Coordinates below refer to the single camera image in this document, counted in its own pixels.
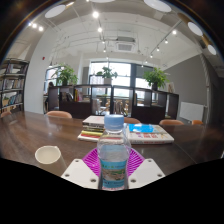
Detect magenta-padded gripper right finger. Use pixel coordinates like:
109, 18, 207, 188
127, 148, 166, 190

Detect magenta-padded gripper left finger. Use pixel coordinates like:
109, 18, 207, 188
60, 148, 101, 190

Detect clear blue-capped water bottle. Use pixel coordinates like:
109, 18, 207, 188
96, 114, 132, 191

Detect cream cup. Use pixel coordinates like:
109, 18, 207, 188
34, 145, 68, 177

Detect large flat blue-covered book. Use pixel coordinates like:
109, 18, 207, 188
124, 123, 175, 146

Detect stack of books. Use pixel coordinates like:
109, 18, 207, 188
77, 115, 107, 143

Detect low dark shelf unit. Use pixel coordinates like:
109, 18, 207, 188
46, 84, 180, 125

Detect group of orange chairs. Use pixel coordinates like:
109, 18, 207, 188
0, 109, 205, 126

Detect person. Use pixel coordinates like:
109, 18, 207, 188
44, 81, 56, 113

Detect large potted plant, dark pot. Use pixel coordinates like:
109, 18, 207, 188
143, 67, 170, 91

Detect bushy potted plant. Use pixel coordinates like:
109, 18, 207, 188
54, 64, 80, 87

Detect small potted plant, white pot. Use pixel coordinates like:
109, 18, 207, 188
95, 66, 119, 85

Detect ceiling air conditioner unit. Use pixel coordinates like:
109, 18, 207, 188
114, 35, 137, 53

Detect ceiling track spotlights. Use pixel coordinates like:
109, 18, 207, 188
28, 10, 179, 65

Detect round white ceiling lamps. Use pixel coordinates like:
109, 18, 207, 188
44, 0, 218, 56

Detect white wall radiator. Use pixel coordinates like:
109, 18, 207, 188
179, 101, 205, 123

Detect tall wall bookshelf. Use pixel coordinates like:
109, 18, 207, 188
0, 58, 30, 115

